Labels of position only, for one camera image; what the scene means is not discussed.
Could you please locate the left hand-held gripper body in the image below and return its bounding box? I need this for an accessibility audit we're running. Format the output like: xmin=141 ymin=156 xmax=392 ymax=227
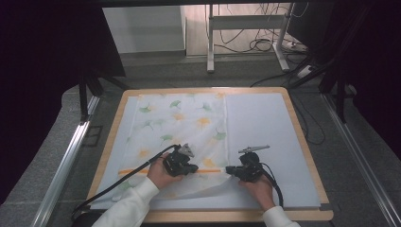
xmin=162 ymin=143 xmax=196 ymax=178

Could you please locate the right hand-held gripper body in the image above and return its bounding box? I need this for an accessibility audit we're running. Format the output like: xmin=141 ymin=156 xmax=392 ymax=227
xmin=237 ymin=145 xmax=271 ymax=183

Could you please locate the white leaf-print mesh laundry bag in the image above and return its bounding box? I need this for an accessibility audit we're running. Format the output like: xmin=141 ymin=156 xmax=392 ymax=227
xmin=116 ymin=92 xmax=233 ymax=201

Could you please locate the person's left hand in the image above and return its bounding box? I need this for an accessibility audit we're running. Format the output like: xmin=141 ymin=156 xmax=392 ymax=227
xmin=147 ymin=153 xmax=184 ymax=191

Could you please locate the person's right hand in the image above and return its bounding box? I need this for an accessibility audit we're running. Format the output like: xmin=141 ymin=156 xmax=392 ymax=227
xmin=238 ymin=176 xmax=276 ymax=212

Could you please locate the white table mat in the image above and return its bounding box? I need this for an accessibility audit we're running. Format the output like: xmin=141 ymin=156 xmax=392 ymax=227
xmin=89 ymin=92 xmax=322 ymax=211

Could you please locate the dark floor hatch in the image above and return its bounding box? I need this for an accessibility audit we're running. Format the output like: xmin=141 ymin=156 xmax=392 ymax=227
xmin=82 ymin=125 xmax=104 ymax=148

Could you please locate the white power strip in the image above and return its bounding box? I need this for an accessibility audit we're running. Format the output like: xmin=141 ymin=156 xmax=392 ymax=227
xmin=296 ymin=64 xmax=317 ymax=79

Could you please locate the black tripod stand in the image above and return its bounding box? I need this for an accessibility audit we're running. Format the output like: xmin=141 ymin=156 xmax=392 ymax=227
xmin=78 ymin=70 xmax=131 ymax=123

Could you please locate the black metal stand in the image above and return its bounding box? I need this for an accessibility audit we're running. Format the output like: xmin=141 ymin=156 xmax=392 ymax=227
xmin=288 ymin=56 xmax=348 ymax=125

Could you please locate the white cabinet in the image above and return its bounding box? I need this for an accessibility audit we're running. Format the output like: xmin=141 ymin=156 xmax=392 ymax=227
xmin=102 ymin=6 xmax=187 ymax=55

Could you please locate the dark curtain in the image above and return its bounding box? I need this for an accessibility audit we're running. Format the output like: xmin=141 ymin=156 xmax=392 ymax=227
xmin=310 ymin=0 xmax=401 ymax=160
xmin=0 ymin=0 xmax=127 ymax=204

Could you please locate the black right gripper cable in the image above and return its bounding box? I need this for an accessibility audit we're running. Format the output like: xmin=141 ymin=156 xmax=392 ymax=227
xmin=259 ymin=162 xmax=285 ymax=208

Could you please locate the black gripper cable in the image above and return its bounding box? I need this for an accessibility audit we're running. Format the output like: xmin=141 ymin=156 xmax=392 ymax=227
xmin=71 ymin=144 xmax=182 ymax=221
xmin=259 ymin=162 xmax=285 ymax=208

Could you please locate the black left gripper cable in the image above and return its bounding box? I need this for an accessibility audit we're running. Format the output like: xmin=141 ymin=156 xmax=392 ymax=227
xmin=71 ymin=144 xmax=182 ymax=221

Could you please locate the black floor cable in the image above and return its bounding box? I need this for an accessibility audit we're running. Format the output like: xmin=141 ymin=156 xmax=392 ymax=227
xmin=291 ymin=93 xmax=326 ymax=147

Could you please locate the silver metal floor rail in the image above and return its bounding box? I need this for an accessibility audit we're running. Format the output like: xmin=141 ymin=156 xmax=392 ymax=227
xmin=31 ymin=94 xmax=102 ymax=227
xmin=321 ymin=93 xmax=401 ymax=227

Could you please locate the tangle of black floor cables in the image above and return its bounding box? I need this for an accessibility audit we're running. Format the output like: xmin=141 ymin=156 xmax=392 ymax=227
xmin=217 ymin=3 xmax=310 ymax=55

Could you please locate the white metal desk frame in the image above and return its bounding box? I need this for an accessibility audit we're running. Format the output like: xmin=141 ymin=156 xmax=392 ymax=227
xmin=206 ymin=3 xmax=295 ymax=74

